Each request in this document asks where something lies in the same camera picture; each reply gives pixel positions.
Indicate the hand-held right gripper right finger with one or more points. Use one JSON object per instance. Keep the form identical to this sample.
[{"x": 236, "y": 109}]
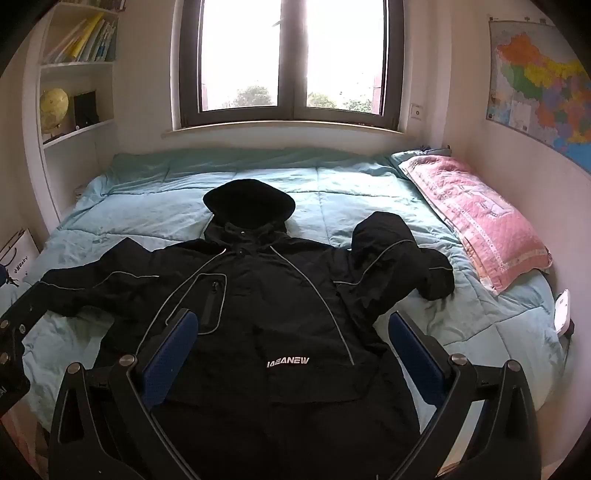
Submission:
[{"x": 415, "y": 362}]

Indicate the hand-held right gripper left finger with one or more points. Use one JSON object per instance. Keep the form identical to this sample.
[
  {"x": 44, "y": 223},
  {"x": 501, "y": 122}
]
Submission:
[{"x": 168, "y": 353}]

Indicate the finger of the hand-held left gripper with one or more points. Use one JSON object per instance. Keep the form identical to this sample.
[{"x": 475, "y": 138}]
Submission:
[{"x": 18, "y": 318}]

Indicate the black hooded jacket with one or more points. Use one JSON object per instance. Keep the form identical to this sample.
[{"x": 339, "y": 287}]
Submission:
[{"x": 277, "y": 300}]

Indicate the white paper bag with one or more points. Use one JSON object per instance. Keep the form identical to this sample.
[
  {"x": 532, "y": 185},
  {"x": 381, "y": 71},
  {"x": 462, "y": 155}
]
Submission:
[{"x": 18, "y": 254}]

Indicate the pink quilted pillow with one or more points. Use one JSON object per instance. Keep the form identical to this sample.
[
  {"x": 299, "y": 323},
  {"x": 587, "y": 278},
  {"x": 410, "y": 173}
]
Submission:
[{"x": 480, "y": 221}]

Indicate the white device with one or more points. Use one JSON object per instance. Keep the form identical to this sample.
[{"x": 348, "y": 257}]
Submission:
[{"x": 563, "y": 314}]

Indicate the light blue quilt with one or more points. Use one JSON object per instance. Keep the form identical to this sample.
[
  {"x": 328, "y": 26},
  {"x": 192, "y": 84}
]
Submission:
[{"x": 369, "y": 194}]

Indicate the teal pillow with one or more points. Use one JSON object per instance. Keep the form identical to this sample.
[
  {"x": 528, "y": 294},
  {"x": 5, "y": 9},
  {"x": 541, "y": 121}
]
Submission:
[{"x": 408, "y": 158}]

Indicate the yellow globe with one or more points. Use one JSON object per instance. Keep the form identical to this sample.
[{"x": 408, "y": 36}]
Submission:
[{"x": 53, "y": 108}]

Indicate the white built-in bookshelf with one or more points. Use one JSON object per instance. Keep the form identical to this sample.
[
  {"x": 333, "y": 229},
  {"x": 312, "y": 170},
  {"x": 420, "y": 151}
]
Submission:
[{"x": 108, "y": 92}]

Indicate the row of books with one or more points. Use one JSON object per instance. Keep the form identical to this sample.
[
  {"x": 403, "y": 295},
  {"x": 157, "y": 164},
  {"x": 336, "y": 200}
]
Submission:
[{"x": 87, "y": 41}]

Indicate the dark framed window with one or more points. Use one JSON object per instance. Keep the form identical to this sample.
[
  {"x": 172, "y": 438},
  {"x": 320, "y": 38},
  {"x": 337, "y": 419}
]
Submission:
[{"x": 286, "y": 60}]

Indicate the white wall socket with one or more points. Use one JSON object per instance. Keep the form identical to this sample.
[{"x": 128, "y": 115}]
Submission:
[{"x": 417, "y": 110}]

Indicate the colourful wall map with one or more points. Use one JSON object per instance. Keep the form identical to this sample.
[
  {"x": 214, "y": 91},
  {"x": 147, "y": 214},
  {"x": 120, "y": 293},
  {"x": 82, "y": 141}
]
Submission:
[{"x": 540, "y": 87}]

